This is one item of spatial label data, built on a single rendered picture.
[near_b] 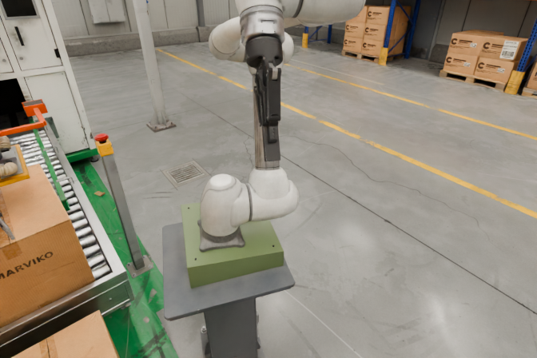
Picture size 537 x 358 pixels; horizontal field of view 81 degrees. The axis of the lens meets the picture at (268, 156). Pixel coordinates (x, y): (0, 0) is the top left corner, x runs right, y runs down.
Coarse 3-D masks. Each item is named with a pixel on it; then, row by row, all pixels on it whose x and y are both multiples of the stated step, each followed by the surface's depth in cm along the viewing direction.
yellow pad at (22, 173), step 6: (0, 150) 138; (6, 150) 133; (18, 150) 139; (18, 156) 134; (6, 162) 124; (18, 162) 129; (24, 162) 130; (18, 168) 125; (24, 168) 126; (12, 174) 121; (18, 174) 122; (24, 174) 122; (0, 180) 118; (6, 180) 118; (12, 180) 119; (18, 180) 121; (0, 186) 117
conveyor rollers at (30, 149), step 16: (16, 144) 269; (32, 144) 269; (48, 144) 269; (32, 160) 248; (48, 176) 228; (64, 176) 227; (64, 192) 213; (80, 208) 197; (80, 224) 183; (96, 272) 152
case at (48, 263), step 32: (0, 192) 142; (32, 192) 142; (32, 224) 123; (64, 224) 125; (0, 256) 114; (32, 256) 121; (64, 256) 130; (0, 288) 118; (32, 288) 126; (64, 288) 135; (0, 320) 122
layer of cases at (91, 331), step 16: (80, 320) 131; (96, 320) 131; (64, 336) 125; (80, 336) 125; (96, 336) 125; (32, 352) 120; (48, 352) 120; (64, 352) 120; (80, 352) 120; (96, 352) 120; (112, 352) 120
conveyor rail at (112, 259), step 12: (48, 132) 280; (60, 156) 242; (84, 192) 201; (84, 204) 190; (96, 216) 181; (96, 228) 172; (96, 240) 177; (108, 240) 164; (108, 252) 157; (108, 264) 156; (120, 264) 150
